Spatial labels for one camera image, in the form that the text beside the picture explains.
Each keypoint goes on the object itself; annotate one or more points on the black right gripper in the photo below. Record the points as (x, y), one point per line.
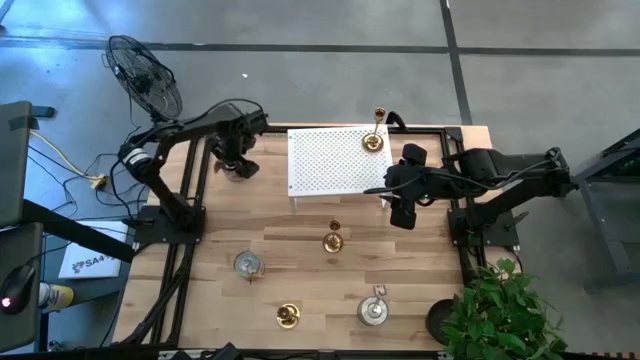
(415, 180)

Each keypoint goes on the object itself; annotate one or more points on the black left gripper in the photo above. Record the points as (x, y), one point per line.
(232, 142)

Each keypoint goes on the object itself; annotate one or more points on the candle tin with orange label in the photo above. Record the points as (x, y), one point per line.
(231, 173)
(246, 263)

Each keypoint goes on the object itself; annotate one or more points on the tall gold candlestick holder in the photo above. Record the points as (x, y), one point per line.
(373, 143)
(333, 243)

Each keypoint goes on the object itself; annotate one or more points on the silver metal candle tin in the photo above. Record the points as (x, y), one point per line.
(372, 311)

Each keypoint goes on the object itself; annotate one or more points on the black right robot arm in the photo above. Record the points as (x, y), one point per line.
(500, 165)

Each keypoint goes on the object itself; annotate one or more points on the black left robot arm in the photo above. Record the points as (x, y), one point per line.
(200, 122)

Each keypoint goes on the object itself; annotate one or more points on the white perforated metal shelf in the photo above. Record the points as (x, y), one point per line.
(330, 165)

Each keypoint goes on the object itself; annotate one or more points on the black floor fan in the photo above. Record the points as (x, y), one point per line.
(145, 80)

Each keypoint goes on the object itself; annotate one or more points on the black plant pot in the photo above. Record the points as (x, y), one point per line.
(437, 315)

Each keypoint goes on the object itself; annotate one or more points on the yellow power plug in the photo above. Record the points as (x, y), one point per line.
(98, 181)

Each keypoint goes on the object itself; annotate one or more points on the short gold candlestick holder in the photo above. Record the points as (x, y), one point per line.
(288, 320)

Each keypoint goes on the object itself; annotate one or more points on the green leafy plant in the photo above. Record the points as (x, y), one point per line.
(500, 320)

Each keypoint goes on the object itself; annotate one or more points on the black desk beam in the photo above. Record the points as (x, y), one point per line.
(75, 230)

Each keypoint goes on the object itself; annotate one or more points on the white paper sheet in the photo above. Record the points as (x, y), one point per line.
(90, 262)

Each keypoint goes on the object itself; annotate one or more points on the yellow and white spray can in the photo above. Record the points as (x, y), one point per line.
(57, 296)

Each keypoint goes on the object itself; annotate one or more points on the black metal cart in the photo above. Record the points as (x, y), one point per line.
(625, 147)

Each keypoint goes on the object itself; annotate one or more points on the dark grey monitor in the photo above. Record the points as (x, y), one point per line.
(12, 160)

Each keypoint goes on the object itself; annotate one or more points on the dark grey desk top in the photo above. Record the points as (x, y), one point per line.
(15, 240)

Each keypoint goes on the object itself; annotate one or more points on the black computer mouse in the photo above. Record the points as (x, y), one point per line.
(17, 287)

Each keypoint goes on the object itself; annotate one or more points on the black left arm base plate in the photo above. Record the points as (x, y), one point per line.
(155, 227)

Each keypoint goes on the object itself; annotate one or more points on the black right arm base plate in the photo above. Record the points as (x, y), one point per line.
(500, 235)

